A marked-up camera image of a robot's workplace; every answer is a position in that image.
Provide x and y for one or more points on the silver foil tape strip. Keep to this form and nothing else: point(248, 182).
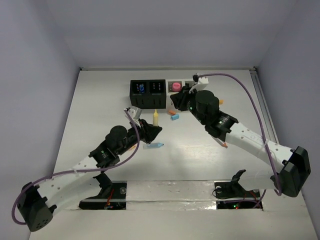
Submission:
point(182, 195)

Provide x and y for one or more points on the yellow pencil-shaped pen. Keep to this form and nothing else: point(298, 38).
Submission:
point(155, 118)

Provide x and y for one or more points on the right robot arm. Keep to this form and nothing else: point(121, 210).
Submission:
point(290, 168)

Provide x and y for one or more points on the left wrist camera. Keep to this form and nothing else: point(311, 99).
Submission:
point(133, 114)

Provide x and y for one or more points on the black double container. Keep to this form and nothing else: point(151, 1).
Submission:
point(154, 96)

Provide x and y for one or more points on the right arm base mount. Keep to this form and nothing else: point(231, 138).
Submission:
point(233, 196)

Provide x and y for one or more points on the grey pencil-shaped pen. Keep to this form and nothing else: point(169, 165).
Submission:
point(221, 143)

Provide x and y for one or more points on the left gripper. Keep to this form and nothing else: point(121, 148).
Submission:
point(144, 130)

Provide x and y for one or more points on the pink glue stick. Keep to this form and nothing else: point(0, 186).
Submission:
point(176, 87)

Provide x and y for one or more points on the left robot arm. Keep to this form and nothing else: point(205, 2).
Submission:
point(41, 200)

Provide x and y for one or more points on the blue pen cap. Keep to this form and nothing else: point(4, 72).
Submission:
point(175, 117)

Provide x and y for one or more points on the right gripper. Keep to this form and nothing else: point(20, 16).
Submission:
point(180, 98)

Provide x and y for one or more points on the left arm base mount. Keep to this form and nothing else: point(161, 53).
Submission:
point(114, 199)

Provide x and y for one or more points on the blue pencil-shaped pen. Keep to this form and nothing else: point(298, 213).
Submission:
point(155, 145)

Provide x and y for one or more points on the aluminium rail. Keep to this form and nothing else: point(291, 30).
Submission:
point(264, 108)

